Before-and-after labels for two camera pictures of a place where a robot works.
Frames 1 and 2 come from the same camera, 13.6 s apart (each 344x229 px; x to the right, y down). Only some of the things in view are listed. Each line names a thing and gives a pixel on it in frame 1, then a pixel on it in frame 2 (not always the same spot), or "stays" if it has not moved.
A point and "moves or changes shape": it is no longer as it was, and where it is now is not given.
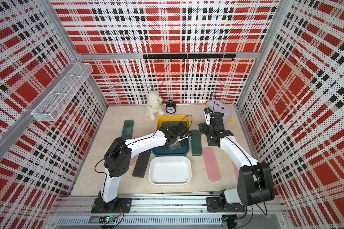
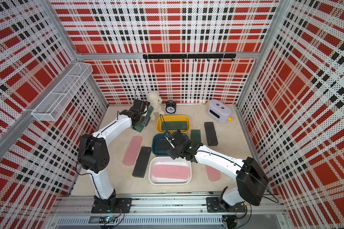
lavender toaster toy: (217, 106) stays
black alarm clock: (170, 106) stays
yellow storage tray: (164, 118) stays
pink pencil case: (236, 170) moves or changes shape
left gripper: (170, 128) -> (145, 121)
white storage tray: (173, 170) stays
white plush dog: (154, 105) stays
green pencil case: (196, 150) stays
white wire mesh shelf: (53, 104) stays
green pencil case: (127, 129) -> (140, 128)
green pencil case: (172, 123) stays
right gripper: (203, 126) -> (173, 153)
